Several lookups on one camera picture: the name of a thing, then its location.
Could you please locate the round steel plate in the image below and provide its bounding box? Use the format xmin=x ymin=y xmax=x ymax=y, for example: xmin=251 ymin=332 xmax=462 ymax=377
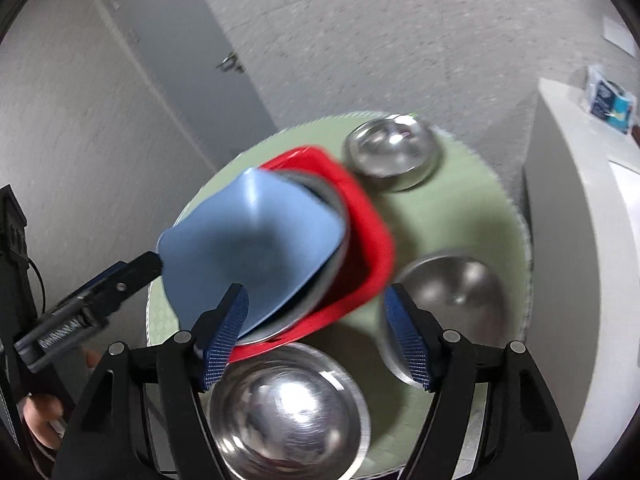
xmin=235 ymin=170 xmax=353 ymax=347

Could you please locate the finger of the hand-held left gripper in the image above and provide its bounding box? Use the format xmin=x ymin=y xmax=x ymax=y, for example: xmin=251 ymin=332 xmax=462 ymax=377
xmin=75 ymin=251 xmax=166 ymax=318

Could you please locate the blue square plate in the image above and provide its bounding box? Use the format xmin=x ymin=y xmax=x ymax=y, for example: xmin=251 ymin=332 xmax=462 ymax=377
xmin=157 ymin=167 xmax=351 ymax=333

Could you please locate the small steel bowl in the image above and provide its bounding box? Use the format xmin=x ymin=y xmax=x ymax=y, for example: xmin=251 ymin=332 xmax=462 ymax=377
xmin=342 ymin=116 xmax=443 ymax=193

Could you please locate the large steel bowl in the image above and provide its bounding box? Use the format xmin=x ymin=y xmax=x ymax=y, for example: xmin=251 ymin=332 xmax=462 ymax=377
xmin=380 ymin=250 xmax=511 ymax=388
xmin=207 ymin=342 xmax=373 ymax=480

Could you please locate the metal door handle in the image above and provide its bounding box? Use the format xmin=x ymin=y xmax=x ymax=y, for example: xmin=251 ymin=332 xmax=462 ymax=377
xmin=216 ymin=52 xmax=246 ymax=75

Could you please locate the black cable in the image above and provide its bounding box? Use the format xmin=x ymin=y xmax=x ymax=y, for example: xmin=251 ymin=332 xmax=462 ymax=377
xmin=25 ymin=256 xmax=48 ymax=318

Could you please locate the white wall socket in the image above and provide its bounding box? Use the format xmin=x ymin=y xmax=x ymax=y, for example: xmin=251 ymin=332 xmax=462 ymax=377
xmin=602 ymin=16 xmax=638 ymax=56

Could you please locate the grey door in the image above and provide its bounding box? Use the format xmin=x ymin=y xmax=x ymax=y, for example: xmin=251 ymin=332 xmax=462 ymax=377
xmin=92 ymin=0 xmax=278 ymax=176

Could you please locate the white cabinet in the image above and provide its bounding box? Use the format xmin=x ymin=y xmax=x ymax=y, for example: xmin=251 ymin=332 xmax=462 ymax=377
xmin=522 ymin=77 xmax=640 ymax=466

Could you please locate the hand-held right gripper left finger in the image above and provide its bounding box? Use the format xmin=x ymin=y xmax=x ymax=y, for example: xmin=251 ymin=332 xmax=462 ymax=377
xmin=52 ymin=283 xmax=250 ymax=480

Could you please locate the black stand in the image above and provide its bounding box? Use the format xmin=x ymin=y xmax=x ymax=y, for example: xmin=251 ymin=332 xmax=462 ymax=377
xmin=0 ymin=184 xmax=76 ymax=453

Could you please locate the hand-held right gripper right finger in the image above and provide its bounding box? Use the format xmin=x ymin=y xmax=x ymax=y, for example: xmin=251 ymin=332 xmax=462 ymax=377
xmin=384 ymin=282 xmax=581 ymax=480

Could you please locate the blue tissue pack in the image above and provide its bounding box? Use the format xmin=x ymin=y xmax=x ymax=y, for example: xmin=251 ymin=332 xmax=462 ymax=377
xmin=582 ymin=64 xmax=635 ymax=135

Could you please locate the red square plate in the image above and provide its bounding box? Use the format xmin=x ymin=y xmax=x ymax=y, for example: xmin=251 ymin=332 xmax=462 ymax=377
xmin=227 ymin=146 xmax=398 ymax=361

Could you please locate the green round table mat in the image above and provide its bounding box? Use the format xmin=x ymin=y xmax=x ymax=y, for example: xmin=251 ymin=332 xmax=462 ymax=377
xmin=145 ymin=110 xmax=533 ymax=478

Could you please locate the person's left hand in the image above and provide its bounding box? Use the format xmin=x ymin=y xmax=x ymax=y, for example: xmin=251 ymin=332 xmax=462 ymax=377
xmin=22 ymin=394 xmax=68 ymax=453

